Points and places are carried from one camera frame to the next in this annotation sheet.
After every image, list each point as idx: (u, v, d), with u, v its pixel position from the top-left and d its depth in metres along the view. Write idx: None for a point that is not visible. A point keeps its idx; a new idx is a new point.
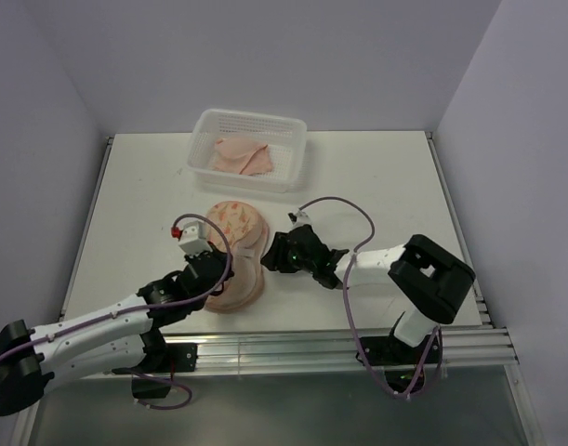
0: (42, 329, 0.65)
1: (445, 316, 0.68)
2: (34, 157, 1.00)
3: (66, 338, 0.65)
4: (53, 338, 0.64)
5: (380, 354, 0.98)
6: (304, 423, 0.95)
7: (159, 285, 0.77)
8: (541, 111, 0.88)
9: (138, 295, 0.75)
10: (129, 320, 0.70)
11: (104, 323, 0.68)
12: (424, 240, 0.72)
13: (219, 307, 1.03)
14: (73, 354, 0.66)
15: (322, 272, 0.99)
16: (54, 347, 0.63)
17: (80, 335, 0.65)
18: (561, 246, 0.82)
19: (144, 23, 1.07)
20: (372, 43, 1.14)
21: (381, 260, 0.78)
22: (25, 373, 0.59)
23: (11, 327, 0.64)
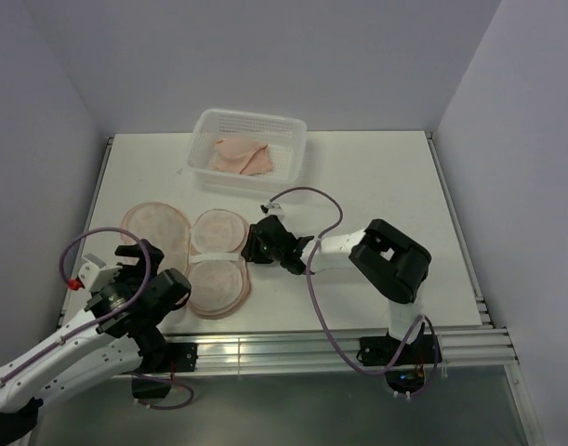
0: None
1: (405, 295, 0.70)
2: (34, 156, 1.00)
3: (16, 379, 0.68)
4: (2, 385, 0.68)
5: (381, 354, 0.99)
6: (305, 424, 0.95)
7: (109, 294, 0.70)
8: (542, 111, 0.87)
9: (88, 311, 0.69)
10: (79, 342, 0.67)
11: (50, 353, 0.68)
12: (383, 224, 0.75)
13: (206, 312, 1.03)
14: (35, 387, 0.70)
15: (289, 259, 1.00)
16: (6, 392, 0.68)
17: (28, 374, 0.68)
18: (561, 245, 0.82)
19: (145, 24, 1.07)
20: (372, 44, 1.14)
21: (344, 244, 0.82)
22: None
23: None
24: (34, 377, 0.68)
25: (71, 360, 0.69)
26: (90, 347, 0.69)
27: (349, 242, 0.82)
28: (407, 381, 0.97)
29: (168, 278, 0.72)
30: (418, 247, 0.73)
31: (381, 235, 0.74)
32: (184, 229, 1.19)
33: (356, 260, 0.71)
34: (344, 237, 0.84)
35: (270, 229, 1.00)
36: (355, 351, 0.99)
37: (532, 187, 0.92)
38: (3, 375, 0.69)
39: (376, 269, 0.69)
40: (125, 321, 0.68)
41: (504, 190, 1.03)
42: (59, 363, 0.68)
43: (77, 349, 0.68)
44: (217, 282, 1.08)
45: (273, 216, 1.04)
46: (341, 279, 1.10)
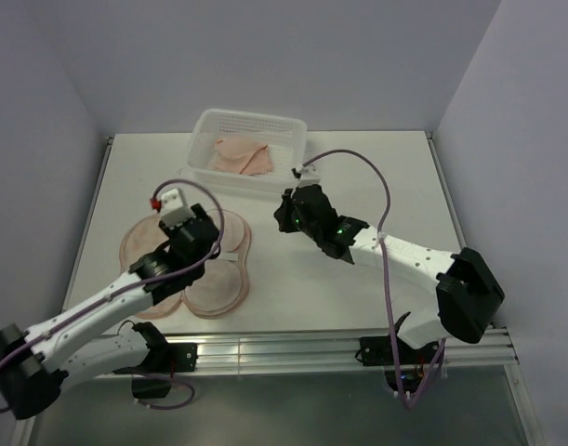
0: (38, 328, 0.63)
1: (473, 340, 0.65)
2: (34, 156, 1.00)
3: (64, 332, 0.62)
4: (49, 335, 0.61)
5: (381, 353, 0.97)
6: (304, 424, 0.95)
7: (151, 258, 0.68)
8: (542, 110, 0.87)
9: (131, 272, 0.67)
10: (125, 300, 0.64)
11: (98, 309, 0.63)
12: (477, 255, 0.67)
13: (206, 312, 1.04)
14: (75, 347, 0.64)
15: (327, 239, 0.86)
16: (52, 346, 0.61)
17: (77, 327, 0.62)
18: (562, 244, 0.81)
19: (144, 24, 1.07)
20: (371, 44, 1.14)
21: (421, 263, 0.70)
22: (30, 374, 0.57)
23: (11, 334, 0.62)
24: (83, 332, 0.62)
25: (116, 318, 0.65)
26: (135, 307, 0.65)
27: (429, 263, 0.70)
28: (407, 382, 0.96)
29: (193, 234, 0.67)
30: (497, 291, 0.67)
31: (471, 268, 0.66)
32: None
33: (443, 293, 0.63)
34: (420, 251, 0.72)
35: (315, 203, 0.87)
36: (355, 351, 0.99)
37: (533, 187, 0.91)
38: (49, 327, 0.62)
39: (463, 310, 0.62)
40: (169, 287, 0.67)
41: (504, 190, 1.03)
42: (105, 321, 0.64)
43: (124, 308, 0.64)
44: (216, 282, 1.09)
45: (317, 188, 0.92)
46: (342, 280, 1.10)
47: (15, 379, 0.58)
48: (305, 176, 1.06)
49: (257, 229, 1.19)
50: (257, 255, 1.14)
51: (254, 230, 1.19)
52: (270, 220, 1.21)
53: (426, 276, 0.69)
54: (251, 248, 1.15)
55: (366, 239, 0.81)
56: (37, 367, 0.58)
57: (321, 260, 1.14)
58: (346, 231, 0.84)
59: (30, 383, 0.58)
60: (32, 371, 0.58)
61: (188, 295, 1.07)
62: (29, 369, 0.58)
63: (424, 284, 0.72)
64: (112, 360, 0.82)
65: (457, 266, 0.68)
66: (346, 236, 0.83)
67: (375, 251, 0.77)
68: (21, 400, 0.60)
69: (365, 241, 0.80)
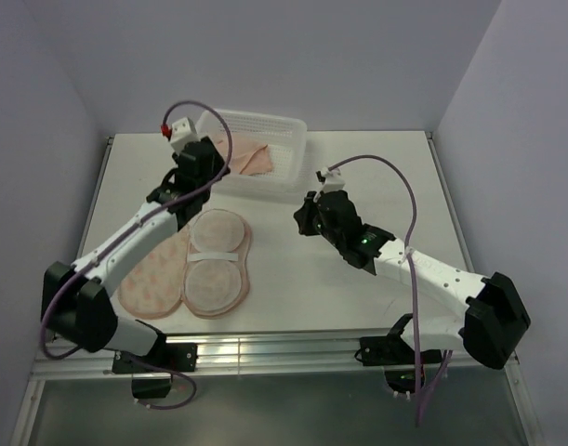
0: (82, 261, 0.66)
1: (496, 365, 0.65)
2: (34, 156, 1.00)
3: (110, 257, 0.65)
4: (98, 262, 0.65)
5: (380, 353, 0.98)
6: (305, 424, 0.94)
7: (164, 189, 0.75)
8: (541, 110, 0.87)
9: (150, 203, 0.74)
10: (155, 223, 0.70)
11: (133, 234, 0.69)
12: (509, 282, 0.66)
13: (206, 313, 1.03)
14: (121, 272, 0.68)
15: (350, 248, 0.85)
16: (103, 269, 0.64)
17: (120, 252, 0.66)
18: (561, 244, 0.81)
19: (144, 24, 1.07)
20: (371, 44, 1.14)
21: (450, 284, 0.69)
22: (94, 293, 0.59)
23: (55, 271, 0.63)
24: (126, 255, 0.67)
25: (150, 240, 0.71)
26: (164, 229, 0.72)
27: (458, 285, 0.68)
28: (407, 381, 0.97)
29: (193, 154, 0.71)
30: (523, 316, 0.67)
31: (500, 294, 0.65)
32: (184, 229, 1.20)
33: (474, 320, 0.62)
34: (449, 271, 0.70)
35: (341, 209, 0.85)
36: (354, 351, 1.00)
37: (533, 186, 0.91)
38: (94, 256, 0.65)
39: (491, 338, 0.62)
40: (187, 208, 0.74)
41: (504, 190, 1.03)
42: (141, 244, 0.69)
43: (154, 230, 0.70)
44: (216, 282, 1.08)
45: (343, 193, 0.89)
46: (342, 280, 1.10)
47: (78, 308, 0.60)
48: (328, 180, 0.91)
49: (257, 229, 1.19)
50: (257, 255, 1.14)
51: (254, 230, 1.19)
52: (270, 220, 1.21)
53: (455, 299, 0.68)
54: (251, 249, 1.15)
55: (392, 253, 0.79)
56: (97, 288, 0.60)
57: (321, 260, 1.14)
58: (370, 242, 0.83)
59: (93, 305, 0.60)
60: (92, 294, 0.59)
61: (188, 295, 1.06)
62: (87, 292, 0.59)
63: (449, 305, 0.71)
64: (129, 338, 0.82)
65: (487, 290, 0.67)
66: (371, 247, 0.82)
67: (401, 266, 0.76)
68: (86, 331, 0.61)
69: (391, 254, 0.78)
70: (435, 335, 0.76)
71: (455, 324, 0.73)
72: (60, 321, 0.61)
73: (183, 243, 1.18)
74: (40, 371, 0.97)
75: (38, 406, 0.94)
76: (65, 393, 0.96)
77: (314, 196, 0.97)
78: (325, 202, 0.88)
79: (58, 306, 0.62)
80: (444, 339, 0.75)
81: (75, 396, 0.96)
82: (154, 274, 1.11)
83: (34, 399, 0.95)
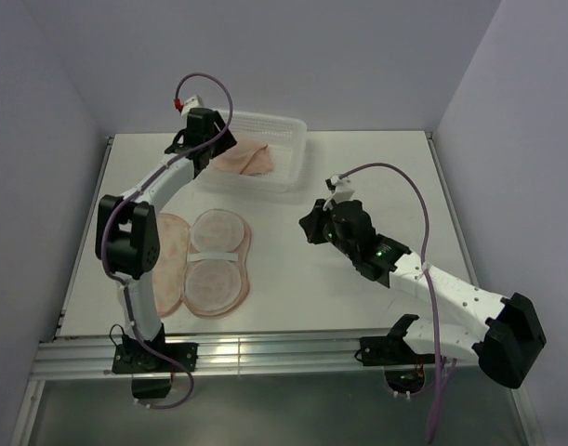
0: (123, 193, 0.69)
1: (511, 383, 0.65)
2: (34, 155, 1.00)
3: (150, 189, 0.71)
4: (142, 191, 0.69)
5: (380, 353, 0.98)
6: (305, 425, 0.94)
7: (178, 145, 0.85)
8: (540, 111, 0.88)
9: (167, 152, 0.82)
10: (180, 165, 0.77)
11: (164, 173, 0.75)
12: (531, 304, 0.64)
13: (206, 313, 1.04)
14: (160, 204, 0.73)
15: (364, 261, 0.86)
16: (148, 197, 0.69)
17: (158, 184, 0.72)
18: (561, 245, 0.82)
19: (144, 23, 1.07)
20: (371, 44, 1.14)
21: (468, 304, 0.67)
22: (145, 213, 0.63)
23: (102, 202, 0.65)
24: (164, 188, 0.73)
25: (178, 179, 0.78)
26: (186, 172, 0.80)
27: (478, 306, 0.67)
28: (407, 381, 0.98)
29: (199, 114, 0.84)
30: (541, 337, 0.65)
31: (521, 316, 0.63)
32: (184, 229, 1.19)
33: (493, 341, 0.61)
34: (468, 290, 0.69)
35: (357, 221, 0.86)
36: (354, 351, 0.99)
37: (533, 187, 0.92)
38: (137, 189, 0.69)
39: (508, 360, 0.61)
40: (201, 157, 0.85)
41: (504, 190, 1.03)
42: (172, 182, 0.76)
43: (180, 171, 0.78)
44: (216, 282, 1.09)
45: (358, 204, 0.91)
46: (342, 280, 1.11)
47: (133, 229, 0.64)
48: (338, 189, 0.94)
49: (257, 229, 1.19)
50: (257, 255, 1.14)
51: (254, 231, 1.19)
52: (271, 220, 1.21)
53: (472, 319, 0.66)
54: (251, 249, 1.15)
55: (408, 266, 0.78)
56: (148, 209, 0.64)
57: (322, 261, 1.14)
58: (385, 254, 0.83)
59: (146, 225, 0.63)
60: (146, 213, 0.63)
61: (189, 295, 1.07)
62: (140, 213, 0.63)
63: (466, 322, 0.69)
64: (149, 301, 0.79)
65: (507, 310, 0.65)
66: (384, 258, 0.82)
67: (417, 280, 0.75)
68: (141, 252, 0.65)
69: (408, 268, 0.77)
70: (446, 346, 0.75)
71: (468, 338, 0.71)
72: (115, 247, 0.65)
73: (183, 243, 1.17)
74: (40, 371, 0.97)
75: (38, 406, 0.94)
76: (65, 393, 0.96)
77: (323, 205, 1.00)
78: (341, 214, 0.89)
79: (110, 233, 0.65)
80: (454, 350, 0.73)
81: (75, 396, 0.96)
82: (154, 274, 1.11)
83: (34, 399, 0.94)
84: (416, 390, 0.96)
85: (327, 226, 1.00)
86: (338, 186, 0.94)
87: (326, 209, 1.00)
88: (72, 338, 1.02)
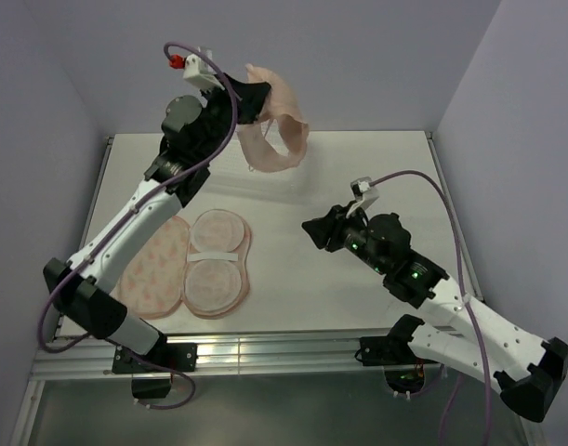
0: (77, 257, 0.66)
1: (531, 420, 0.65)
2: (33, 156, 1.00)
3: (103, 253, 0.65)
4: (92, 259, 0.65)
5: (380, 354, 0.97)
6: (305, 425, 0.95)
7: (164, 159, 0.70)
8: (542, 110, 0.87)
9: (149, 178, 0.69)
10: (152, 207, 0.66)
11: (126, 224, 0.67)
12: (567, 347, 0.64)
13: (206, 312, 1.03)
14: (123, 258, 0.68)
15: (398, 281, 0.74)
16: (98, 268, 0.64)
17: (115, 243, 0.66)
18: (562, 247, 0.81)
19: (143, 22, 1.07)
20: (371, 43, 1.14)
21: (510, 345, 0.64)
22: (85, 296, 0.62)
23: (47, 270, 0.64)
24: (124, 245, 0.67)
25: (149, 227, 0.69)
26: (165, 210, 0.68)
27: (519, 348, 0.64)
28: (407, 381, 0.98)
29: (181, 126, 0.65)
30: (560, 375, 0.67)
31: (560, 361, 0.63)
32: (184, 229, 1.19)
33: (537, 391, 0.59)
34: (508, 330, 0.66)
35: (397, 240, 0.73)
36: (354, 351, 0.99)
37: (534, 184, 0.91)
38: (90, 252, 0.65)
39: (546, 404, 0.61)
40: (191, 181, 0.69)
41: (504, 190, 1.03)
42: (138, 231, 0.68)
43: (153, 214, 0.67)
44: (216, 282, 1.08)
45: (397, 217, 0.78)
46: (343, 280, 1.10)
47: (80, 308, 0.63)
48: (366, 197, 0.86)
49: (257, 229, 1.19)
50: (257, 255, 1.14)
51: (254, 230, 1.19)
52: (271, 220, 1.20)
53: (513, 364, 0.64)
54: (251, 249, 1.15)
55: (446, 295, 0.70)
56: (89, 293, 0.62)
57: (323, 260, 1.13)
58: (421, 276, 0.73)
59: (89, 304, 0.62)
60: (86, 295, 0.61)
61: (188, 294, 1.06)
62: (83, 295, 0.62)
63: (496, 358, 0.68)
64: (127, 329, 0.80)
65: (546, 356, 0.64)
66: (420, 282, 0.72)
67: (458, 313, 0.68)
68: (94, 321, 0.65)
69: (446, 298, 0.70)
70: (464, 366, 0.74)
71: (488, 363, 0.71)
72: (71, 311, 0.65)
73: (183, 243, 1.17)
74: (40, 371, 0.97)
75: (38, 405, 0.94)
76: (65, 394, 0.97)
77: (346, 213, 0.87)
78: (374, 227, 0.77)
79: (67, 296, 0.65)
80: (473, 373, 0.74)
81: (75, 397, 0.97)
82: (155, 275, 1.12)
83: (34, 398, 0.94)
84: (416, 391, 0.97)
85: (350, 232, 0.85)
86: (369, 196, 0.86)
87: (350, 216, 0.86)
88: (72, 338, 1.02)
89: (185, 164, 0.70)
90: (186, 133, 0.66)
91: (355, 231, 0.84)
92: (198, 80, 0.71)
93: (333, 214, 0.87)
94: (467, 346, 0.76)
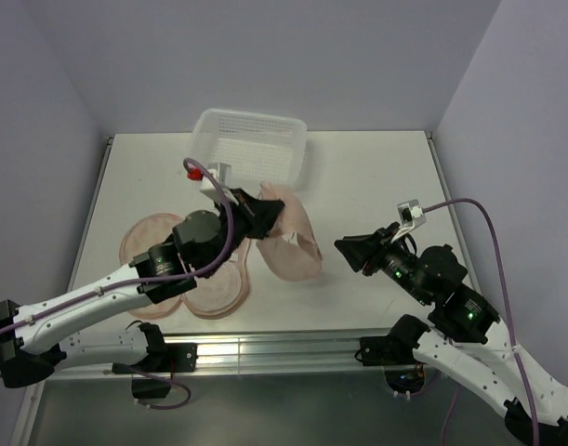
0: (24, 311, 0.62)
1: None
2: (33, 156, 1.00)
3: (46, 321, 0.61)
4: (33, 322, 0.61)
5: (380, 354, 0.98)
6: (304, 425, 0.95)
7: (158, 253, 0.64)
8: (542, 111, 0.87)
9: (132, 267, 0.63)
10: (116, 297, 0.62)
11: (84, 303, 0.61)
12: None
13: (206, 313, 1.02)
14: (65, 332, 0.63)
15: (449, 317, 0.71)
16: (32, 334, 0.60)
17: (60, 317, 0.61)
18: (562, 247, 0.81)
19: (143, 22, 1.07)
20: (371, 43, 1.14)
21: (547, 396, 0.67)
22: (4, 359, 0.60)
23: (0, 306, 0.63)
24: (68, 323, 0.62)
25: (106, 313, 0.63)
26: (130, 304, 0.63)
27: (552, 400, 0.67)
28: (407, 381, 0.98)
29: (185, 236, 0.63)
30: None
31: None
32: None
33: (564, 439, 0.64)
34: (546, 381, 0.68)
35: (454, 278, 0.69)
36: (354, 351, 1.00)
37: (534, 185, 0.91)
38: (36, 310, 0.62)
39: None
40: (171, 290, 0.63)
41: (504, 190, 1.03)
42: (92, 314, 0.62)
43: (114, 305, 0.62)
44: (216, 282, 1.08)
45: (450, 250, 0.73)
46: (343, 279, 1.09)
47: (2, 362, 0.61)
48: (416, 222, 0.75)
49: None
50: (257, 255, 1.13)
51: None
52: None
53: (543, 414, 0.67)
54: (251, 249, 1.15)
55: (496, 338, 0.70)
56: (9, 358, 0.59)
57: (323, 260, 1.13)
58: (476, 318, 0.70)
59: (6, 365, 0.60)
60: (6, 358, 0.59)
61: (188, 294, 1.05)
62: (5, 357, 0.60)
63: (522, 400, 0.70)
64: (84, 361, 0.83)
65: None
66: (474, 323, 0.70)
67: (506, 359, 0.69)
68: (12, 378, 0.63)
69: (495, 342, 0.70)
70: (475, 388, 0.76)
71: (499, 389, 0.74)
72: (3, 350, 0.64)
73: None
74: None
75: (37, 406, 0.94)
76: (65, 394, 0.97)
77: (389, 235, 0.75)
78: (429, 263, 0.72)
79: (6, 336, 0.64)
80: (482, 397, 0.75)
81: (75, 397, 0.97)
82: None
83: (34, 399, 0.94)
84: (416, 391, 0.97)
85: (395, 259, 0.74)
86: (422, 223, 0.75)
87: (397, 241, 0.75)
88: None
89: (175, 269, 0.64)
90: (189, 246, 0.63)
91: (401, 259, 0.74)
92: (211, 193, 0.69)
93: (377, 238, 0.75)
94: (478, 367, 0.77)
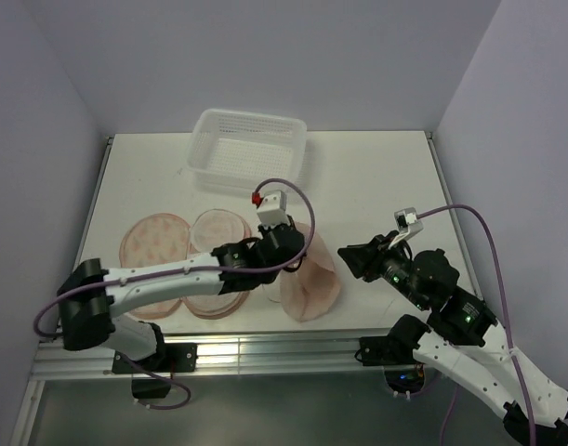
0: (115, 271, 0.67)
1: None
2: (33, 156, 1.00)
3: (138, 284, 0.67)
4: (125, 282, 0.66)
5: (381, 354, 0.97)
6: (304, 425, 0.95)
7: (233, 249, 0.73)
8: (541, 111, 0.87)
9: (211, 255, 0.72)
10: (200, 279, 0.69)
11: (173, 276, 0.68)
12: None
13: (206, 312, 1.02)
14: (142, 301, 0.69)
15: (447, 320, 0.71)
16: (124, 295, 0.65)
17: (149, 285, 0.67)
18: (561, 247, 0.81)
19: (143, 23, 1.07)
20: (371, 44, 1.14)
21: (544, 399, 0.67)
22: (93, 313, 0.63)
23: (86, 265, 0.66)
24: (151, 293, 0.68)
25: (182, 290, 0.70)
26: (202, 288, 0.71)
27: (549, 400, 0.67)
28: (407, 381, 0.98)
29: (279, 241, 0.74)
30: None
31: None
32: (184, 229, 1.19)
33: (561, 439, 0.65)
34: (543, 383, 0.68)
35: (447, 281, 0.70)
36: (354, 351, 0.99)
37: (533, 185, 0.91)
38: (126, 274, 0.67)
39: None
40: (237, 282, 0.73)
41: (503, 190, 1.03)
42: (174, 289, 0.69)
43: (195, 284, 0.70)
44: None
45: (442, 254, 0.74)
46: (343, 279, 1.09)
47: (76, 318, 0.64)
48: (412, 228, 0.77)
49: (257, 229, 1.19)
50: None
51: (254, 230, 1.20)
52: None
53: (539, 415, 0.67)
54: None
55: (495, 340, 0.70)
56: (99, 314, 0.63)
57: None
58: (474, 321, 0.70)
59: (90, 321, 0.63)
60: (94, 313, 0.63)
61: None
62: (93, 311, 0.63)
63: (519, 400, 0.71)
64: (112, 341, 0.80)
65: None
66: (472, 327, 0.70)
67: (503, 362, 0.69)
68: (73, 335, 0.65)
69: (494, 345, 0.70)
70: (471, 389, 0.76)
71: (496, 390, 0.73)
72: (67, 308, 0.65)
73: (183, 243, 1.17)
74: (41, 371, 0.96)
75: (38, 405, 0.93)
76: (65, 394, 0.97)
77: (385, 242, 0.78)
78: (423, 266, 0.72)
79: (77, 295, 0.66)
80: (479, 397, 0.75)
81: (75, 398, 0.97)
82: None
83: (34, 399, 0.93)
84: (416, 391, 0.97)
85: (392, 265, 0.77)
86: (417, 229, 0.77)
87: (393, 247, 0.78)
88: None
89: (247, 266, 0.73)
90: (271, 250, 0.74)
91: (398, 264, 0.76)
92: (269, 213, 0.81)
93: (375, 243, 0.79)
94: (475, 367, 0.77)
